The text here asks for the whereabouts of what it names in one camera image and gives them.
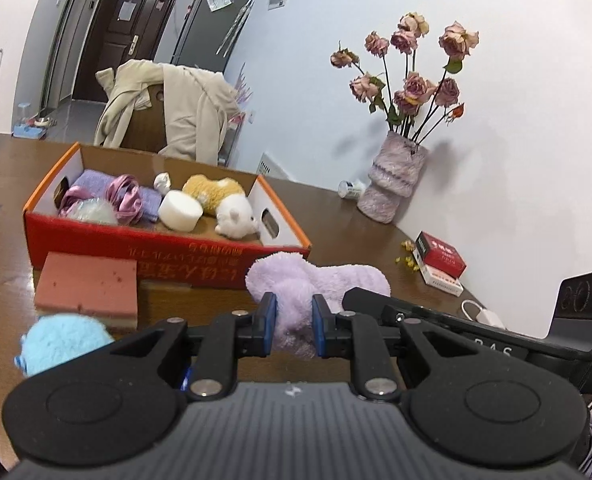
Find small white bottle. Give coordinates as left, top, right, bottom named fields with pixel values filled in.
left=338, top=179, right=367, bottom=199

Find red cardboard box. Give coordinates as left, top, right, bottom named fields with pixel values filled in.
left=23, top=142, right=312, bottom=291

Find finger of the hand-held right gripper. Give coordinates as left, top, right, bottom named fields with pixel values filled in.
left=342, top=287, right=477, bottom=333

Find beige jacket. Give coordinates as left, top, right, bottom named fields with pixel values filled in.
left=94, top=59, right=241, bottom=166

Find yellow white plush toy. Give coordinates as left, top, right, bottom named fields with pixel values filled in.
left=182, top=174, right=260, bottom=240

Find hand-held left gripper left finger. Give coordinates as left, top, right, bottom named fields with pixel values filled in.
left=107, top=292, right=278, bottom=402

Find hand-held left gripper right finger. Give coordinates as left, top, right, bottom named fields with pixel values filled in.
left=312, top=294, right=482, bottom=402

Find yellow dried petals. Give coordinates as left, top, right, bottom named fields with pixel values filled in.
left=395, top=239, right=420, bottom=271

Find flat white box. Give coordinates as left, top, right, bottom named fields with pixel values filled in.
left=412, top=250, right=465, bottom=296

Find dried pink roses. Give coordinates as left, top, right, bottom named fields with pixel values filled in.
left=331, top=11, right=480, bottom=147

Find white charger with cable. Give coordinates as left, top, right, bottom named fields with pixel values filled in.
left=460, top=300, right=506, bottom=330

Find dark brown entrance door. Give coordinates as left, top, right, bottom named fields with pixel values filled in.
left=71, top=0, right=184, bottom=104

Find lavender towel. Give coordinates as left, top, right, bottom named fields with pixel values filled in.
left=71, top=170, right=165, bottom=224

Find dark side door frame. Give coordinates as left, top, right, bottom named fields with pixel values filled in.
left=38, top=0, right=100, bottom=111

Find purple satin scrunchie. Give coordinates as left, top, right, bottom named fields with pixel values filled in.
left=58, top=174, right=145, bottom=226

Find grey fridge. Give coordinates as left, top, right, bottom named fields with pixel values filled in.
left=171, top=0, right=257, bottom=74

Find blue pet feeder tray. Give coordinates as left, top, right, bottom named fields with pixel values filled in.
left=12, top=102, right=57, bottom=139

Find pink textured vase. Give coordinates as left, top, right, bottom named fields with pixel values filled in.
left=357, top=131, right=430, bottom=225

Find purple fluffy cloth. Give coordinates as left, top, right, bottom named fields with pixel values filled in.
left=246, top=254, right=392, bottom=360

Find light blue plush ball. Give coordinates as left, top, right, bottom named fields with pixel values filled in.
left=15, top=314, right=116, bottom=379

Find pink sponge block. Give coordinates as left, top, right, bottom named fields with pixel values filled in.
left=33, top=252, right=140, bottom=331

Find small red box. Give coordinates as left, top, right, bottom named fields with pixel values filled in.
left=413, top=231, right=467, bottom=280

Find wooden chair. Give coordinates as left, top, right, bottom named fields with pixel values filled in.
left=118, top=85, right=170, bottom=154

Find white foam roll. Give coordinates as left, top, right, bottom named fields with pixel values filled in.
left=157, top=191, right=205, bottom=233

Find folded white umbrella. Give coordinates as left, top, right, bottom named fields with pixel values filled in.
left=218, top=0, right=256, bottom=59

